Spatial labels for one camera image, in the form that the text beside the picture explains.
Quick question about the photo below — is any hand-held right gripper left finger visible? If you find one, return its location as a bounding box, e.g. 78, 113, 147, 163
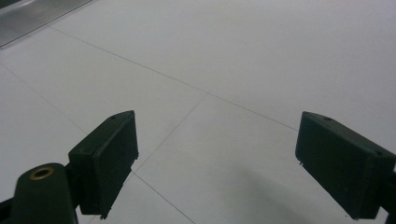
67, 109, 140, 220

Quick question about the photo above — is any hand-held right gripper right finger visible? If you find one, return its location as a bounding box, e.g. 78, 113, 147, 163
294, 111, 396, 220

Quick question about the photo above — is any clear plastic container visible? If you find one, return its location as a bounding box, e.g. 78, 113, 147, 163
0, 0, 94, 50

